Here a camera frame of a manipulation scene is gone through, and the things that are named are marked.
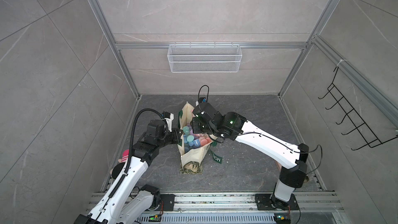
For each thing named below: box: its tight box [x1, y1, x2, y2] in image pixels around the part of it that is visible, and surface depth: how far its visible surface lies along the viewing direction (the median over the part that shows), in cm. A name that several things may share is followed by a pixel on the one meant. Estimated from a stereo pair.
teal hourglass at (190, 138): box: [186, 134, 195, 143], surface depth 86 cm
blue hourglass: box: [192, 138, 201, 148], surface depth 87 cm
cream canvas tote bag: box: [177, 101, 218, 171], surface depth 73 cm
